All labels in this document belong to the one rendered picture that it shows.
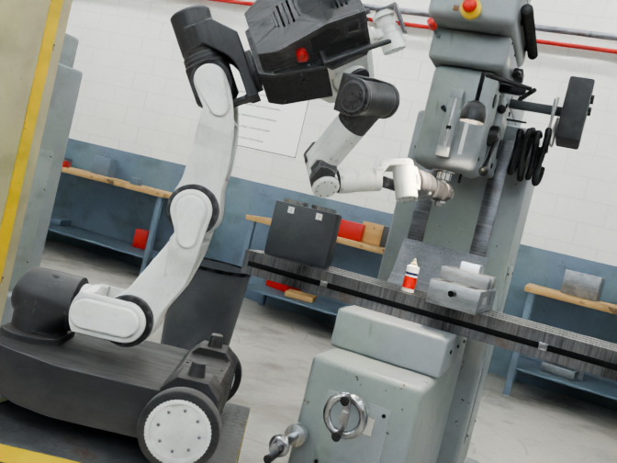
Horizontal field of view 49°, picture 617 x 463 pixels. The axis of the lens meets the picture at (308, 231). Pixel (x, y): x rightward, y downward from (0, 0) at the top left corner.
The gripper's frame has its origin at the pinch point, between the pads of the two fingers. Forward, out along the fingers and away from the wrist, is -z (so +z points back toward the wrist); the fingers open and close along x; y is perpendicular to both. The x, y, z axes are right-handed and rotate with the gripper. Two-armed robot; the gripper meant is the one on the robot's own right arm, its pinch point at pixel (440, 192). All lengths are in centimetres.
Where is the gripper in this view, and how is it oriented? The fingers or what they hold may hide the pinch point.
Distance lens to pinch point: 222.5
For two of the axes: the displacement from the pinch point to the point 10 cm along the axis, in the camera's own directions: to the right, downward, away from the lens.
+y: -2.4, 9.7, 0.3
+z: -6.2, -1.3, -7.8
